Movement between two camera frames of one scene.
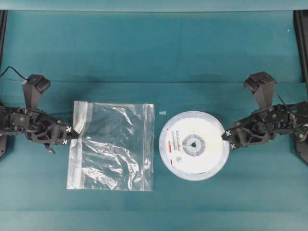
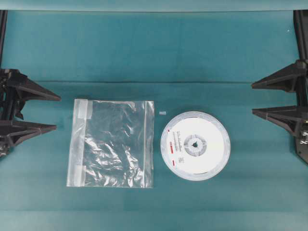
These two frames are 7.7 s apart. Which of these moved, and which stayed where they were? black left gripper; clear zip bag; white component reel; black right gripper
Moved: black left gripper; black right gripper
Stayed: white component reel; clear zip bag
